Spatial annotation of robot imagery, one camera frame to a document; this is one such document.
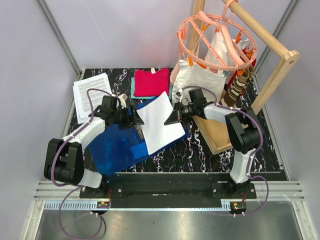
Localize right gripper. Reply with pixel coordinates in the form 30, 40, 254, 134
164, 101, 197, 127

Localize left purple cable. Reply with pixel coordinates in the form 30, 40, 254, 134
49, 88, 118, 238

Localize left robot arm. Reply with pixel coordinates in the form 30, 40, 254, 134
43, 95, 144, 198

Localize printed paper stack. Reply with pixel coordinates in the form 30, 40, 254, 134
72, 72, 113, 125

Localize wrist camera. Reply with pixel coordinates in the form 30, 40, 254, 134
174, 89, 183, 102
117, 93, 128, 108

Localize white hanging towel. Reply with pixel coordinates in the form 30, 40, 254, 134
170, 59, 226, 104

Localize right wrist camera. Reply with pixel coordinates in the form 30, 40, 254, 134
174, 89, 183, 102

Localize teal folded shirt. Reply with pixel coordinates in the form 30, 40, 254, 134
130, 77, 173, 101

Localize red hanging cloth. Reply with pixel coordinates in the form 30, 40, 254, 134
225, 70, 237, 88

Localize red folded shirt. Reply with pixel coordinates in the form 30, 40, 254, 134
134, 68, 170, 97

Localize pink round clip hanger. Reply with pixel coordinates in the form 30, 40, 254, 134
176, 0, 258, 73

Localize white paper sheets stack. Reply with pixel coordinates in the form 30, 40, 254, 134
137, 91, 185, 155

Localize aluminium rail frame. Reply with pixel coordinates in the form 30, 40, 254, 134
23, 175, 317, 240

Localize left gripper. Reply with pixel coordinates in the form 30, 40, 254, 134
111, 104, 144, 130

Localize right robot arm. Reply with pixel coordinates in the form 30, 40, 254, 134
164, 85, 264, 199

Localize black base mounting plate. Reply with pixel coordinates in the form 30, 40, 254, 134
79, 172, 257, 211

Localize brown striped socks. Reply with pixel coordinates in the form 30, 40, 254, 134
219, 65, 255, 107

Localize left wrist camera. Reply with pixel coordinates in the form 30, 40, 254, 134
117, 93, 128, 108

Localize blue plastic folder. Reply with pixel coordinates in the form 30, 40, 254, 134
88, 97, 188, 176

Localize wooden drying rack frame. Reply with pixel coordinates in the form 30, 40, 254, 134
194, 0, 301, 155

